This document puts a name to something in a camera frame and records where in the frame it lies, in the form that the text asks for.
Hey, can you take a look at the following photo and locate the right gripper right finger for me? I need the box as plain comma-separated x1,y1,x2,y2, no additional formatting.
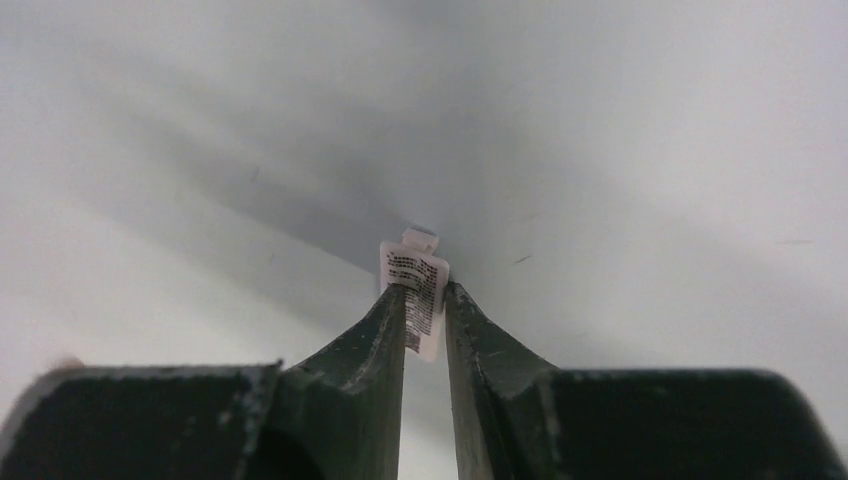
445,282,847,479

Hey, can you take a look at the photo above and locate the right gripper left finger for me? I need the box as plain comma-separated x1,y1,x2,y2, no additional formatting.
1,286,405,479

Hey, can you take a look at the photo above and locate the white battery cover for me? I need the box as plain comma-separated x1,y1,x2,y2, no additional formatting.
380,227,450,362

